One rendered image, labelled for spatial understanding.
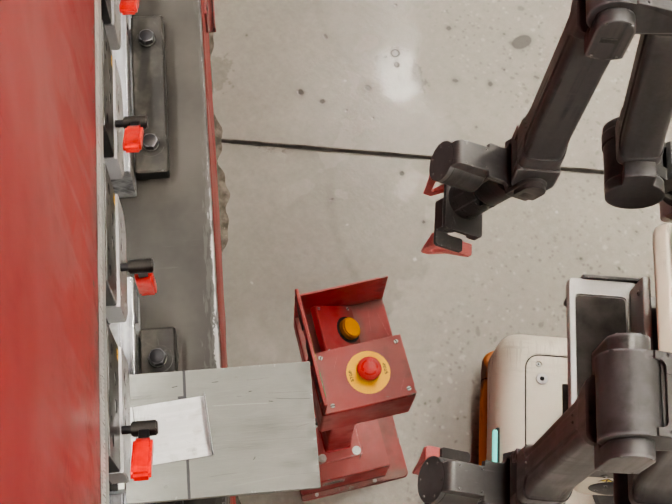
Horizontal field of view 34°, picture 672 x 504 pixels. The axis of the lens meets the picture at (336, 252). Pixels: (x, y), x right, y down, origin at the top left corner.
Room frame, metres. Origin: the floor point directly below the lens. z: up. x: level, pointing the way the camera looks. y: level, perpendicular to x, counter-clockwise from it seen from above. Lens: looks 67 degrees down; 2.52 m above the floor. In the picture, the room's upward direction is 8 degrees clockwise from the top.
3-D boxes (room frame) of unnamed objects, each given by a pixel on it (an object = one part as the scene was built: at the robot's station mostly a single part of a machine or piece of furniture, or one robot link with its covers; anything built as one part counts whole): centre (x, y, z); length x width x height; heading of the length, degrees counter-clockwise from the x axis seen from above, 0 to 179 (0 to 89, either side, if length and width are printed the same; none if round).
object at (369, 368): (0.52, -0.08, 0.79); 0.04 x 0.04 x 0.04
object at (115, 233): (0.49, 0.31, 1.26); 0.15 x 0.09 x 0.17; 12
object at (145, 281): (0.48, 0.24, 1.20); 0.04 x 0.02 x 0.10; 102
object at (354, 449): (0.56, -0.05, 0.13); 0.10 x 0.10 x 0.01; 21
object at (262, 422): (0.35, 0.13, 1.00); 0.26 x 0.18 x 0.01; 102
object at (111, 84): (0.68, 0.35, 1.26); 0.15 x 0.09 x 0.17; 12
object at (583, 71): (0.71, -0.24, 1.40); 0.11 x 0.06 x 0.43; 3
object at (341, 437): (0.56, -0.05, 0.39); 0.05 x 0.05 x 0.54; 21
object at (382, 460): (0.57, -0.08, 0.06); 0.25 x 0.20 x 0.12; 111
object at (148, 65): (0.92, 0.34, 0.89); 0.30 x 0.05 x 0.03; 12
